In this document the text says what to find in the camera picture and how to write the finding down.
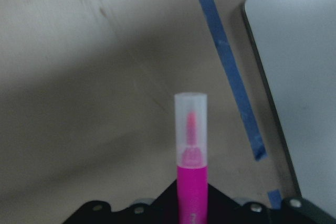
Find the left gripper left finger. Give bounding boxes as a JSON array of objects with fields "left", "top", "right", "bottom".
[{"left": 148, "top": 180, "right": 179, "bottom": 223}]

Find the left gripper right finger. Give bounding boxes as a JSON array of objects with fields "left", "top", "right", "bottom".
[{"left": 207, "top": 184, "right": 242, "bottom": 223}]

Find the pink highlighter pen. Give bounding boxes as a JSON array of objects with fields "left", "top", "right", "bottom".
[{"left": 174, "top": 92, "right": 208, "bottom": 223}]

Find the grey closed laptop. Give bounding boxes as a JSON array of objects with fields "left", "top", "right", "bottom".
[{"left": 243, "top": 0, "right": 335, "bottom": 216}]

